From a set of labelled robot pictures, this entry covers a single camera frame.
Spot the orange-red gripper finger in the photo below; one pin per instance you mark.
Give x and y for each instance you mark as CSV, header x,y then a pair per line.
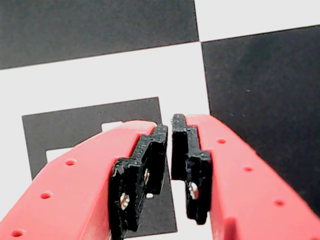
x,y
245,190
82,190

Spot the black white marker checkerboard mat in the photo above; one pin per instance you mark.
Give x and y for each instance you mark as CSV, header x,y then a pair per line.
x,y
100,75

